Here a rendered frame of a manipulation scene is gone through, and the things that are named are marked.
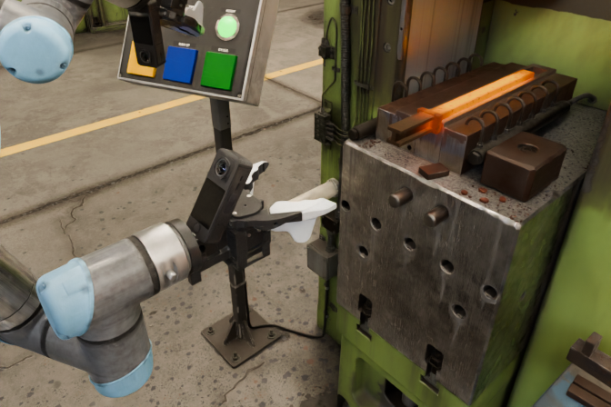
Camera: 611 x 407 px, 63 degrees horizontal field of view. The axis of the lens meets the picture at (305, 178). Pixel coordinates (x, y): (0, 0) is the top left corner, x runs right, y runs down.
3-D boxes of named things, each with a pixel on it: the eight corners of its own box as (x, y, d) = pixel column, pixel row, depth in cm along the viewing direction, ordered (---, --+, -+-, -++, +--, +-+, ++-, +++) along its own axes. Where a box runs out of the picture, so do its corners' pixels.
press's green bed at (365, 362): (436, 521, 124) (468, 405, 99) (331, 416, 147) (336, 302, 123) (544, 391, 155) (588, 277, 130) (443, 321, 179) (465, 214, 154)
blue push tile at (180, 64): (189, 83, 109) (196, 49, 108) (161, 78, 112) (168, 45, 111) (193, 85, 111) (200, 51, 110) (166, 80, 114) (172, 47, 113)
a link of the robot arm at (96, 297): (45, 320, 57) (24, 263, 53) (135, 276, 63) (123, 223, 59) (70, 363, 52) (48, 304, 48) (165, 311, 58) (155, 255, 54)
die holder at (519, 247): (469, 407, 99) (520, 226, 75) (335, 302, 123) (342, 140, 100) (590, 277, 130) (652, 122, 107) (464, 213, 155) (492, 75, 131)
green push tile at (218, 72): (229, 90, 106) (236, 55, 105) (199, 85, 108) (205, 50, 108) (233, 91, 108) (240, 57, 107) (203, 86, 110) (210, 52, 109)
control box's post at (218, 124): (240, 342, 171) (208, 21, 115) (234, 335, 173) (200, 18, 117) (249, 336, 173) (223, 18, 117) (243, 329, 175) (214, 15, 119)
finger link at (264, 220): (300, 208, 67) (235, 212, 66) (300, 197, 66) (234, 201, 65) (303, 230, 63) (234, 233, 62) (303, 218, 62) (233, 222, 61)
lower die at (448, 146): (460, 175, 88) (468, 132, 84) (375, 137, 101) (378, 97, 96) (567, 111, 112) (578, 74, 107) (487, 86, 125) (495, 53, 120)
